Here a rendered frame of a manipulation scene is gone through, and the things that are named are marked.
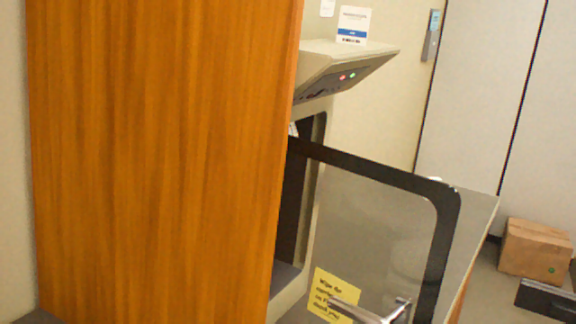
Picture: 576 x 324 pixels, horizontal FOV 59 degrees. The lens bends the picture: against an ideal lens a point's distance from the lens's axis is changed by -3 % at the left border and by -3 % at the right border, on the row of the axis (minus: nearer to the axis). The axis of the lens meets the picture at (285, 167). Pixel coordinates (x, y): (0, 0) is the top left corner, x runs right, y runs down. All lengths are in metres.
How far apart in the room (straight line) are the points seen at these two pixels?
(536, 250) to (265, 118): 3.11
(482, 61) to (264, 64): 3.20
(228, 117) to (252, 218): 0.14
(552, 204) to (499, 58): 1.05
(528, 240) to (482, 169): 0.62
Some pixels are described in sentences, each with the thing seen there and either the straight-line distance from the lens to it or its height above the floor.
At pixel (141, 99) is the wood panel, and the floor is 1.41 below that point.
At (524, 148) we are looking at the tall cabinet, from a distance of 3.85.
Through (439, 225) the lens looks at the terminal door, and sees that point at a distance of 0.66.
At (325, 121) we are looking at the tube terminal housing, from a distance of 1.07.
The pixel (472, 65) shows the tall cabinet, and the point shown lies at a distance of 3.81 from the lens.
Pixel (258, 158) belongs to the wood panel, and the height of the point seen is 1.37.
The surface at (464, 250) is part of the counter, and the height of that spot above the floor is 0.94.
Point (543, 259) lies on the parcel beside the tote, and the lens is 3.68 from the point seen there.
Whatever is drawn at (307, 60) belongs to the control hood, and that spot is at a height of 1.50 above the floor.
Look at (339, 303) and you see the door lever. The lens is 0.71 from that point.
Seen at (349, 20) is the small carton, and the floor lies 1.55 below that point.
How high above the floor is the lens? 1.59
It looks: 19 degrees down
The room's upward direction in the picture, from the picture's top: 7 degrees clockwise
